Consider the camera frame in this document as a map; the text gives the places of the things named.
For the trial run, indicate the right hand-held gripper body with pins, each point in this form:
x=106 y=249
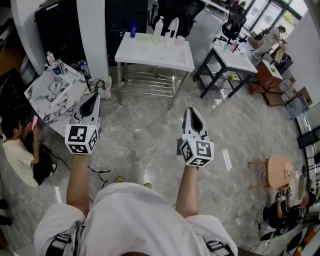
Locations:
x=203 y=151

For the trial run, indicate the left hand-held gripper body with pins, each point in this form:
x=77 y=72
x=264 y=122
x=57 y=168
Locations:
x=80 y=137

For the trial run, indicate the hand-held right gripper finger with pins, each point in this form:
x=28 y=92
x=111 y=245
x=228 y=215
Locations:
x=203 y=128
x=186 y=122

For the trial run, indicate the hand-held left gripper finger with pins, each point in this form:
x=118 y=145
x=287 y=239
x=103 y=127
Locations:
x=80 y=110
x=97 y=111

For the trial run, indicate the person's right forearm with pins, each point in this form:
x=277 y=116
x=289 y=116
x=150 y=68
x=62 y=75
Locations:
x=187 y=192

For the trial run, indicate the person's left forearm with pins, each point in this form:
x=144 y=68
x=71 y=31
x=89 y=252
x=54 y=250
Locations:
x=78 y=182

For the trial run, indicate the tote bag with face print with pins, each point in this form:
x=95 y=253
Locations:
x=100 y=86

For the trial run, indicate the marble pattern sink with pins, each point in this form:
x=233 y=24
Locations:
x=47 y=100

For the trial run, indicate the pink phone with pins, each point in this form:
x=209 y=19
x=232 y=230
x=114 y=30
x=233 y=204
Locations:
x=34 y=123

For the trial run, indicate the chrome faucet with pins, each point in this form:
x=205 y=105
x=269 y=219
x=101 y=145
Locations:
x=58 y=65

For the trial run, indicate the steel sink stand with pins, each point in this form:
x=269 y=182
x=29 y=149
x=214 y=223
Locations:
x=147 y=85

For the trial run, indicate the black metal stand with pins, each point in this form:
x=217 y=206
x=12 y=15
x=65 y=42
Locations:
x=212 y=75

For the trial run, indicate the person's left yellow shoe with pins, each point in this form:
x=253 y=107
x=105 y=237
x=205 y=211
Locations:
x=119 y=179

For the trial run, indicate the person's yellow shoe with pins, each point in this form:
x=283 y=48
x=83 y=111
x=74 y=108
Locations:
x=119 y=179
x=147 y=185

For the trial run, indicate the pink bottle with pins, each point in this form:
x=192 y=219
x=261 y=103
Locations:
x=50 y=58

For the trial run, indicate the person's right yellow shoe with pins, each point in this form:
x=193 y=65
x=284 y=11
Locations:
x=147 y=185

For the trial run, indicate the white desk with items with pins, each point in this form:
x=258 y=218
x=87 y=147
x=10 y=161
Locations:
x=237 y=61

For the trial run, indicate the round wooden stool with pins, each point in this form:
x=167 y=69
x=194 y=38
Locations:
x=278 y=172

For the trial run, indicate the pink cup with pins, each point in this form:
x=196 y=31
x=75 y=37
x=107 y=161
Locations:
x=180 y=41

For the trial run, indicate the brown wooden cabinet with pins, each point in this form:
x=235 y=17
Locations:
x=267 y=77

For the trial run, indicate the green cup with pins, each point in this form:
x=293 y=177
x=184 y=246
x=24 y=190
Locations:
x=226 y=47

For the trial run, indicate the blue bottle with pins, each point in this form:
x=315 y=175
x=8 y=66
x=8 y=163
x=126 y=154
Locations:
x=133 y=30

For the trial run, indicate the clear pump bottle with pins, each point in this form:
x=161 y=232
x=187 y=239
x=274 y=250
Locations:
x=158 y=31

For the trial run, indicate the person's white shirt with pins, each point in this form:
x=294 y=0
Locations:
x=132 y=220

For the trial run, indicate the white arched faucet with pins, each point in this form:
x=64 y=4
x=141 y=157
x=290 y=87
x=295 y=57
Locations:
x=176 y=23

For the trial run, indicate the small black office chair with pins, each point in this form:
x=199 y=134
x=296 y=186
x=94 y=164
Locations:
x=233 y=26

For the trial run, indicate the black mesh office chair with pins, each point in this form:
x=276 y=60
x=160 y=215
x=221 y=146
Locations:
x=180 y=12

